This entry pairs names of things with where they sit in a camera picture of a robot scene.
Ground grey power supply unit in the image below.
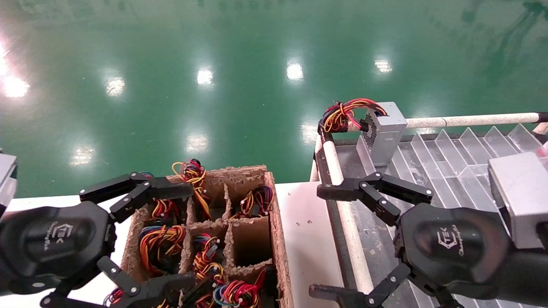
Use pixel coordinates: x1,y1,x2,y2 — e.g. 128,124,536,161
488,152,548,249

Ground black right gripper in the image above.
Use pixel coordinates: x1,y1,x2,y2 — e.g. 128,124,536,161
308,171,512,308

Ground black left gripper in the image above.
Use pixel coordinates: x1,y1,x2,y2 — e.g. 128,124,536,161
0,201,117,296

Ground brown cardboard divider box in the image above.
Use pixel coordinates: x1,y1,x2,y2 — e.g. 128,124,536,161
120,165,295,308

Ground white padded cart leg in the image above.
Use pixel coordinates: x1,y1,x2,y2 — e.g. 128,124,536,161
310,137,322,182

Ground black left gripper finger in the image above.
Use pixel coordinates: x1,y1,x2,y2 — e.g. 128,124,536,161
79,172,194,223
41,256,214,308

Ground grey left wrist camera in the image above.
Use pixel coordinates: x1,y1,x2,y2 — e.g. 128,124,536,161
0,152,18,216

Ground cables inside cardboard box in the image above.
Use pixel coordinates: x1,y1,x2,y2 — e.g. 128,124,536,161
233,185,274,219

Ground silver power supply with wires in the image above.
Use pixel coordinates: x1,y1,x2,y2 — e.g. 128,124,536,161
319,98,408,167

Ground clear acrylic divider tray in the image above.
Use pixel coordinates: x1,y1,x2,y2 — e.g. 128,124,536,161
342,124,548,308

